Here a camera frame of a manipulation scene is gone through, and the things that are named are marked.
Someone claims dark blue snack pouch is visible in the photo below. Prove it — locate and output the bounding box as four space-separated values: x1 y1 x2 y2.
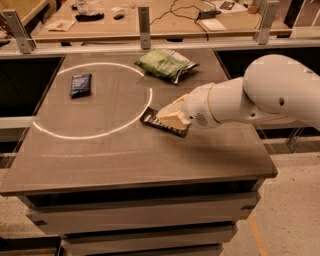
70 74 92 98

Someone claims right metal bracket post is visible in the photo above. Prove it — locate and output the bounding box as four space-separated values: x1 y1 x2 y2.
254 0 280 45

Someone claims white paper sheet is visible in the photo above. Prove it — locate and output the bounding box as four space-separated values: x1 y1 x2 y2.
202 18 226 31

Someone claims black rxbar chocolate wrapper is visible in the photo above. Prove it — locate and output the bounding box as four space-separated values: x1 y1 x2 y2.
140 107 188 138

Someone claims paper packet on desk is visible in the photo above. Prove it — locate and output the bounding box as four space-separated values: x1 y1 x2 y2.
46 19 75 32

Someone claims black power adapter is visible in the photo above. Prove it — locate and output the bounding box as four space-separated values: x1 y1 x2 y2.
198 9 220 20

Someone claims middle metal bracket post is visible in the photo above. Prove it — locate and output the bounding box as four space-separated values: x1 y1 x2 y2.
138 6 151 49

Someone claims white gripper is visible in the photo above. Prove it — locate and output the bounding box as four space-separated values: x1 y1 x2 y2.
156 83 219 130

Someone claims dark phone on paper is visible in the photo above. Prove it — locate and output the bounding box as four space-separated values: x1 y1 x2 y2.
220 1 234 10

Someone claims black cable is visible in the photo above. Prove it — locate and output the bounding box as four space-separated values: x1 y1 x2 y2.
149 0 209 33

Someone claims black cloth bundle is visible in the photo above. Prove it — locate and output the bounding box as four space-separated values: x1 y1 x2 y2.
75 12 104 22

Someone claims left metal bracket post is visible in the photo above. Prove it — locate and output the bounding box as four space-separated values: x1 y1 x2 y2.
3 9 36 54

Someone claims metal bracket post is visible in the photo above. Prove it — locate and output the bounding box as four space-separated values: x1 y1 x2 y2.
3 9 36 54
138 6 151 49
254 0 280 45

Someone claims green jalapeno chip bag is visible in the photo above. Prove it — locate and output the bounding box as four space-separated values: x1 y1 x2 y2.
134 49 198 84

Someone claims grey drawer cabinet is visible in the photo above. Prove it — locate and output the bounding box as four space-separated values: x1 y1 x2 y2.
18 179 266 256

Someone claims small black remote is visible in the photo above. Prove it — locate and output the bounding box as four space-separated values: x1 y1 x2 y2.
114 13 125 20

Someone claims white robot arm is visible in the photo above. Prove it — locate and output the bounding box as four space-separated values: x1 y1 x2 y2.
157 54 320 129

